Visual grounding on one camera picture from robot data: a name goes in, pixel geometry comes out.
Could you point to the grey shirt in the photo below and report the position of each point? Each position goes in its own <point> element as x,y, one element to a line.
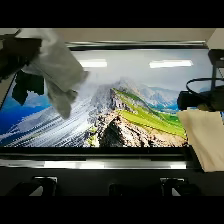
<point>60,71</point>

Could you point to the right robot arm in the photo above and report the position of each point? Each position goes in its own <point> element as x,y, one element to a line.
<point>213,100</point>

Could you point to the dark green garment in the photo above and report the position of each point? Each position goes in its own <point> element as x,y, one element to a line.
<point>28,83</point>

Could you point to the beige garment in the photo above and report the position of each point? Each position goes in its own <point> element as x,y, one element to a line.
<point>206,140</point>

